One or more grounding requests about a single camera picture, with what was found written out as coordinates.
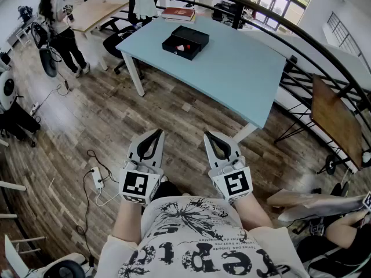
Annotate red book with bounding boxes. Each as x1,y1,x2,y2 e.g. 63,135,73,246
161,6,196,21

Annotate white and black chair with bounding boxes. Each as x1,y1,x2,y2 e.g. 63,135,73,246
36,251,89,278

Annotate person's white printed shirt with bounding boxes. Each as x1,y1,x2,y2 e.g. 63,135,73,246
94,195,310,278

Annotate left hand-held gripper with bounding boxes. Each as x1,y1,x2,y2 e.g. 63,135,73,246
118,129,166,206

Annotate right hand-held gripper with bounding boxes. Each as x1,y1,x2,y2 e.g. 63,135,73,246
203,130,254,205

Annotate large window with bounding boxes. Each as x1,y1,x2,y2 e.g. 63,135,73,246
242,0,317,32

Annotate black box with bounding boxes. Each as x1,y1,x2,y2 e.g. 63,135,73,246
161,34,204,61

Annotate person's right forearm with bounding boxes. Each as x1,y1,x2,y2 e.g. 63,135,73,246
231,193,274,232

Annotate black padded stool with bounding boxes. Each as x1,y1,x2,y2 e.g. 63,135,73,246
38,47,59,78

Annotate black metal railing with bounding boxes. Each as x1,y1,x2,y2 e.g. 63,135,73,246
78,0,371,175

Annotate person's black trousers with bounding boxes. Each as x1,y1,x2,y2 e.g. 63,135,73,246
150,180,184,201

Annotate brown wooden board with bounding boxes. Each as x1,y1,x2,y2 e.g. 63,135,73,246
310,74,364,171

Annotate another person's forearm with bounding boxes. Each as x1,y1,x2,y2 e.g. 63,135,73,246
323,208,371,250

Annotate white book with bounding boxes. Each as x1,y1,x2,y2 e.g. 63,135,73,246
164,16,196,25

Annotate grey stair railing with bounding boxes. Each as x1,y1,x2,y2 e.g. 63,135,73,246
326,11,365,66

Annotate white and black robot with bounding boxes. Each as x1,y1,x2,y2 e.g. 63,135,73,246
0,69,19,114

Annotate white cable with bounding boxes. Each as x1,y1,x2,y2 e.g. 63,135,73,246
95,186,121,207

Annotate thin black floor cable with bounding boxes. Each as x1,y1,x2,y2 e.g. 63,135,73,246
37,68,71,111

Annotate black office chair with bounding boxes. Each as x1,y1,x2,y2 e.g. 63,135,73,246
102,0,161,75

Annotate light wooden desk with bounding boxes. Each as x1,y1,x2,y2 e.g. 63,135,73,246
67,0,130,71

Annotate person's left forearm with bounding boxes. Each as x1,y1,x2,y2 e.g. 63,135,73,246
111,197,143,245

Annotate light blue table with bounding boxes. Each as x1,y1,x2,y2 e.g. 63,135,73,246
115,15,288,144

